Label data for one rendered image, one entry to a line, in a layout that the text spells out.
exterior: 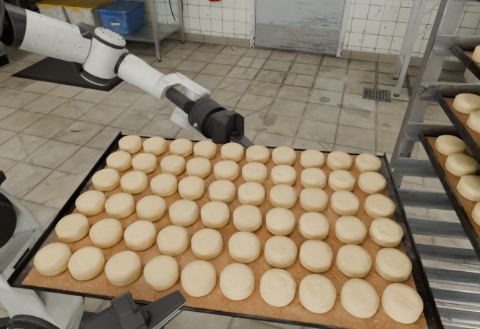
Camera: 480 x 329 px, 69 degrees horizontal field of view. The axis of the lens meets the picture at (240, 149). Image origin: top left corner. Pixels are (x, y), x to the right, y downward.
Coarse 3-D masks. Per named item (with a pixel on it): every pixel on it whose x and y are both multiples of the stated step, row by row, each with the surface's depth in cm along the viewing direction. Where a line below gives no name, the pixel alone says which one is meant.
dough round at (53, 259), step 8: (48, 248) 54; (56, 248) 54; (64, 248) 54; (40, 256) 53; (48, 256) 53; (56, 256) 53; (64, 256) 53; (40, 264) 52; (48, 264) 52; (56, 264) 52; (64, 264) 53; (40, 272) 52; (48, 272) 52; (56, 272) 52
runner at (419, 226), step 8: (416, 224) 88; (424, 224) 88; (432, 224) 87; (440, 224) 87; (448, 224) 87; (456, 224) 86; (416, 232) 87; (424, 232) 87; (432, 232) 87; (440, 232) 87; (448, 232) 87; (456, 232) 87; (464, 232) 87
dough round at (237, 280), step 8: (232, 264) 52; (240, 264) 52; (224, 272) 51; (232, 272) 51; (240, 272) 51; (248, 272) 51; (224, 280) 50; (232, 280) 50; (240, 280) 50; (248, 280) 50; (224, 288) 49; (232, 288) 49; (240, 288) 49; (248, 288) 49; (232, 296) 49; (240, 296) 49; (248, 296) 50
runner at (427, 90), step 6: (420, 84) 67; (426, 84) 67; (432, 84) 67; (438, 84) 67; (444, 84) 66; (450, 84) 66; (456, 84) 66; (462, 84) 66; (468, 84) 66; (474, 84) 66; (420, 90) 68; (426, 90) 68; (432, 90) 67; (438, 90) 67; (444, 90) 67; (450, 90) 67; (456, 90) 67; (462, 90) 67; (468, 90) 66; (474, 90) 66; (420, 96) 68; (426, 96) 68; (432, 96) 68; (432, 102) 66
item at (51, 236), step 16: (112, 144) 79; (384, 160) 75; (384, 176) 71; (80, 192) 67; (64, 208) 63; (400, 208) 64; (400, 224) 61; (48, 240) 58; (32, 256) 55; (416, 256) 55; (16, 272) 52; (416, 272) 53; (32, 288) 51; (48, 288) 51; (416, 288) 51; (144, 304) 49; (432, 304) 48; (272, 320) 47; (288, 320) 47; (432, 320) 47
